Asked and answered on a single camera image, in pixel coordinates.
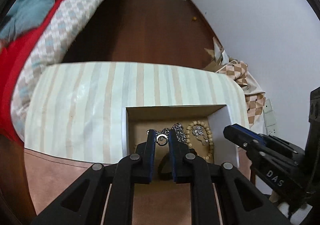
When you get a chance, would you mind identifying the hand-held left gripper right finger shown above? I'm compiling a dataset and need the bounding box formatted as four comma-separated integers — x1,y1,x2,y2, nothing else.
169,129,292,225

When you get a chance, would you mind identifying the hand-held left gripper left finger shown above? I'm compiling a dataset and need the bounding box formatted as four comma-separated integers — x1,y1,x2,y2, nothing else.
31,129,157,225

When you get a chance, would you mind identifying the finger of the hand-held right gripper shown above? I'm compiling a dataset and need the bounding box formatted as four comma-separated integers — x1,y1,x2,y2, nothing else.
229,124,305,157
223,126,299,168

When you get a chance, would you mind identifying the black smart band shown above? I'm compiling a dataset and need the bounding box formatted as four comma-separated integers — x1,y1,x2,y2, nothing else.
158,154,173,180

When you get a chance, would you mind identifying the chunky silver chain bracelet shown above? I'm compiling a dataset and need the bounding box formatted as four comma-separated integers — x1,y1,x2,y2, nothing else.
164,123,187,144

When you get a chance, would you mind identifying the wooden bead bracelet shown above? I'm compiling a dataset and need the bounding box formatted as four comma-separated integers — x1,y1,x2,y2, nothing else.
186,120,215,161

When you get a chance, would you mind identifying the cardboard box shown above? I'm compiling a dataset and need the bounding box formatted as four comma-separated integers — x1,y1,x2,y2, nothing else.
125,105,240,182

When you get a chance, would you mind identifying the thin silver necklace chain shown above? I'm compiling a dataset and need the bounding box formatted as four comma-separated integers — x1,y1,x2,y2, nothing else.
191,126,209,146

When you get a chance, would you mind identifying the brown checkered cloth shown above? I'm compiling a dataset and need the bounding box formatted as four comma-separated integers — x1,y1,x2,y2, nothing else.
215,60,267,131

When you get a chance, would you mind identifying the pink and striped tablecloth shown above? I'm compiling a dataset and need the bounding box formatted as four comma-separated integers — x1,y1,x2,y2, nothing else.
24,61,250,225

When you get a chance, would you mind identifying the bed with checkered quilt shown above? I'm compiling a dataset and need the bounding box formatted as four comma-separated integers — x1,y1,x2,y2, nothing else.
11,0,132,138

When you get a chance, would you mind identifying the bed with red quilt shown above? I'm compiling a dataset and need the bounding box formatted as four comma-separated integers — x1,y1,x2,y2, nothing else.
0,0,118,141

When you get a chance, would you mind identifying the white wall socket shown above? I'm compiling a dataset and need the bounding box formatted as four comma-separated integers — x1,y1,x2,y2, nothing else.
266,125,278,137
264,111,277,127

